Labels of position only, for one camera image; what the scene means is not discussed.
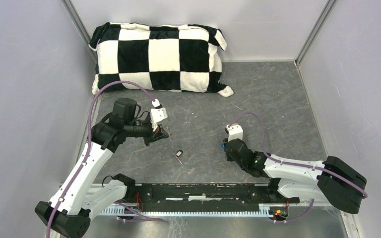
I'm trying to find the black key fob tag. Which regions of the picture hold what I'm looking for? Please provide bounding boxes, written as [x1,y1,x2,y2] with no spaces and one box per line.
[175,150,183,158]

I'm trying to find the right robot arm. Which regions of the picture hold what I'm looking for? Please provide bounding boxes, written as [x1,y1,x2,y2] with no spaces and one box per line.
[222,139,367,214]

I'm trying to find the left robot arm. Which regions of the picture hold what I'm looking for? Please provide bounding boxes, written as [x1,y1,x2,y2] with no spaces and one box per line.
[35,98,169,238]

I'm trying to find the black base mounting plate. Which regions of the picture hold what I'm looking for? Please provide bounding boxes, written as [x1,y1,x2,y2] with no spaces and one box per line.
[119,183,300,212]

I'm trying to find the black and white checkered pillow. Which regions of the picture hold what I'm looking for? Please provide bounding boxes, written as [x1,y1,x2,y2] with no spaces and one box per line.
[89,22,234,97]

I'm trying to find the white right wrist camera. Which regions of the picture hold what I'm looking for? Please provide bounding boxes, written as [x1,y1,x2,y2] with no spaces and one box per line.
[225,123,244,142]

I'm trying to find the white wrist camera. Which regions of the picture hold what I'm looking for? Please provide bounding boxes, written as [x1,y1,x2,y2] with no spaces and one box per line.
[225,123,244,142]
[150,99,168,131]

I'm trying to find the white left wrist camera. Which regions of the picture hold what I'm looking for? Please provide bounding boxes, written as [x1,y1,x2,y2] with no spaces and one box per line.
[150,99,168,131]

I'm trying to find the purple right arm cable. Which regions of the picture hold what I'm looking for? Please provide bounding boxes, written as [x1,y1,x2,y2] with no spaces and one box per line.
[227,112,369,224]

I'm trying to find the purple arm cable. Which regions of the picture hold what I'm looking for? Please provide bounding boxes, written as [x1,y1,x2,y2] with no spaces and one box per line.
[45,80,167,238]
[227,112,369,224]

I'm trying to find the aluminium frame rail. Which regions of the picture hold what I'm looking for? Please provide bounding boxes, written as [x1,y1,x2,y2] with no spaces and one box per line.
[55,182,354,207]

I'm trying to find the white slotted cable duct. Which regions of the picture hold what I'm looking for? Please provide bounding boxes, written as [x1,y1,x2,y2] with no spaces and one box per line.
[99,205,283,218]

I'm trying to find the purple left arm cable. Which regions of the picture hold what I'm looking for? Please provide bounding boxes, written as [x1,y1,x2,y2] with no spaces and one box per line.
[45,80,167,238]

